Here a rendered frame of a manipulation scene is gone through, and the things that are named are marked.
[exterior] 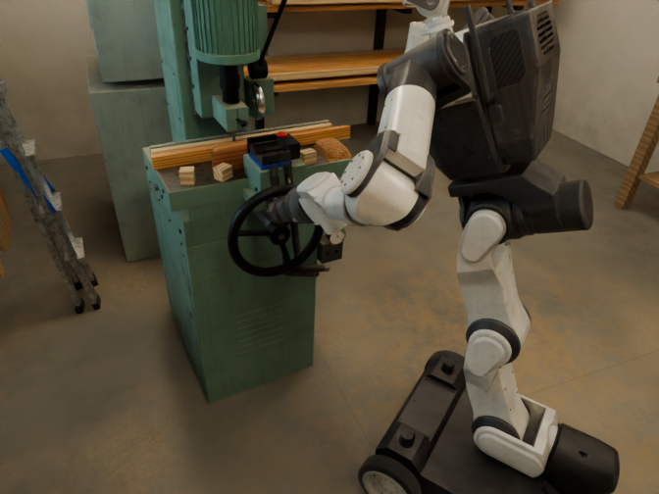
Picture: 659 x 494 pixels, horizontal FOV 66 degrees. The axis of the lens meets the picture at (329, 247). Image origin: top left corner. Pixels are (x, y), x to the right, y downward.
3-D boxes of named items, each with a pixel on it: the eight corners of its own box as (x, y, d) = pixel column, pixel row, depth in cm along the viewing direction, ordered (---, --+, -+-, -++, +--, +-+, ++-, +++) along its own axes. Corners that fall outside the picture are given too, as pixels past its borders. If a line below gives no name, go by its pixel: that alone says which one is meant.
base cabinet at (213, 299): (207, 406, 188) (184, 249, 148) (169, 312, 230) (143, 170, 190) (314, 366, 207) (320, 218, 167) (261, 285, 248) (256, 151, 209)
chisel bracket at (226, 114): (228, 137, 149) (225, 109, 145) (213, 122, 160) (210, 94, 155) (251, 133, 152) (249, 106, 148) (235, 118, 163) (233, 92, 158)
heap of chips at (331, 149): (329, 162, 158) (329, 150, 156) (310, 145, 169) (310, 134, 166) (354, 157, 162) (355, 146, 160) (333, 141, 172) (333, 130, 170)
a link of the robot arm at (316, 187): (315, 222, 109) (336, 227, 97) (291, 189, 107) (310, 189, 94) (337, 205, 111) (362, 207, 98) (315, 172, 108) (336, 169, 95)
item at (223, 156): (213, 172, 148) (212, 153, 145) (212, 172, 149) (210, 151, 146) (287, 160, 158) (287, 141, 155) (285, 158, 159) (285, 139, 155)
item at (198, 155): (153, 170, 148) (151, 158, 146) (152, 168, 150) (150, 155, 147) (349, 137, 176) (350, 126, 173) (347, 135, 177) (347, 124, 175)
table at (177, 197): (178, 228, 134) (176, 209, 130) (153, 180, 156) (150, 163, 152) (372, 186, 159) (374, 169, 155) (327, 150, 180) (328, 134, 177)
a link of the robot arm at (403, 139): (444, 207, 77) (455, 112, 89) (378, 162, 72) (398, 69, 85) (396, 237, 85) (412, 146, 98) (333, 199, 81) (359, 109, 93)
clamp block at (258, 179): (259, 202, 141) (258, 172, 136) (242, 181, 151) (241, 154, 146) (307, 192, 148) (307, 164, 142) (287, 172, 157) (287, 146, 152)
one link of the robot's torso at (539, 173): (596, 216, 118) (583, 144, 112) (587, 241, 108) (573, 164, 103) (481, 226, 135) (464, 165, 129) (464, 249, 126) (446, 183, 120)
